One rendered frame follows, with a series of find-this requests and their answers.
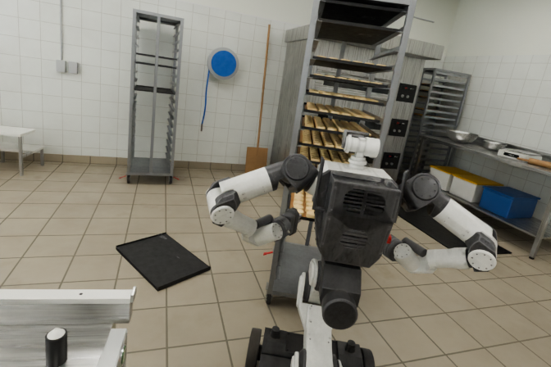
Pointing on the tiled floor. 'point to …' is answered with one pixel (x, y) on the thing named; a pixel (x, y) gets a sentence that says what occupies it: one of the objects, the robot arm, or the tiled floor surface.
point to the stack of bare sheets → (161, 260)
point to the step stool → (19, 145)
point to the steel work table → (540, 229)
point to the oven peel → (253, 157)
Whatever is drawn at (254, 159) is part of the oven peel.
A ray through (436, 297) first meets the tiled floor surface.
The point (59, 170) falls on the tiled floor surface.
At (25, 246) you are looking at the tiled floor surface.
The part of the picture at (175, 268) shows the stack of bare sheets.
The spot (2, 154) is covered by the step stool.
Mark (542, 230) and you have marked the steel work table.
